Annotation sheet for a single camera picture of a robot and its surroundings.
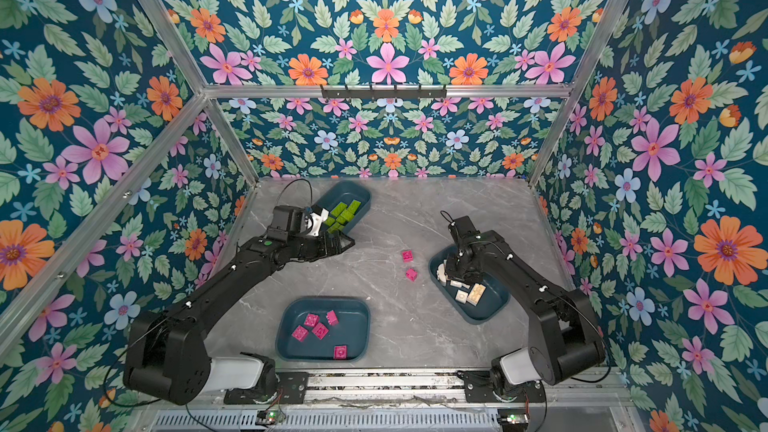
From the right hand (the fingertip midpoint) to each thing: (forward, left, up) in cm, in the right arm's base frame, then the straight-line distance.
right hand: (453, 274), depth 86 cm
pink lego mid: (-12, +41, -5) cm, 43 cm away
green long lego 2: (+21, +39, -5) cm, 44 cm away
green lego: (+29, +39, -4) cm, 49 cm away
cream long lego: (+3, +3, -4) cm, 6 cm away
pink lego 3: (+9, +14, -5) cm, 17 cm away
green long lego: (+30, +33, -4) cm, 45 cm away
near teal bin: (-13, +29, -7) cm, 32 cm away
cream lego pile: (-4, -3, -6) cm, 8 cm away
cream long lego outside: (-4, -7, -6) cm, 10 cm away
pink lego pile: (-20, +32, -5) cm, 38 cm away
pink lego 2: (-11, +35, -4) cm, 37 cm away
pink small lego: (-14, +38, -5) cm, 41 cm away
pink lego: (-15, +43, -5) cm, 46 cm away
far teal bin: (+36, +37, -2) cm, 52 cm away
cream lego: (-3, -1, 0) cm, 4 cm away
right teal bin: (-5, -13, -7) cm, 15 cm away
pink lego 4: (+3, +12, -5) cm, 14 cm away
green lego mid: (+25, +36, -4) cm, 44 cm away
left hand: (+5, +30, +12) cm, 33 cm away
